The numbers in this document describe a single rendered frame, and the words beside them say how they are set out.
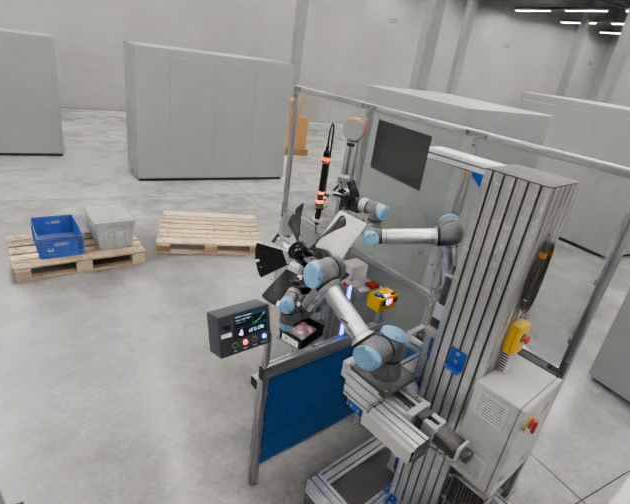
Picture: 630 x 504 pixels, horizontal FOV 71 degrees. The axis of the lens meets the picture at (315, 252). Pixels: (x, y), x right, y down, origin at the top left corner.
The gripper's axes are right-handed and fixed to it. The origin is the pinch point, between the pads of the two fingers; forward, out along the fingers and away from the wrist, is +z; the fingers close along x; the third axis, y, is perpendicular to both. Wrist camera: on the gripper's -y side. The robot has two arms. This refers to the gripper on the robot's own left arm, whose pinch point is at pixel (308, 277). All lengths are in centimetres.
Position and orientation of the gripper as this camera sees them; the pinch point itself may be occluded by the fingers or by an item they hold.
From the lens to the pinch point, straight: 248.9
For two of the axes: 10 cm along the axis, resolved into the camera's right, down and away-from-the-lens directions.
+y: -9.7, -1.2, 2.2
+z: 2.5, -3.7, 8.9
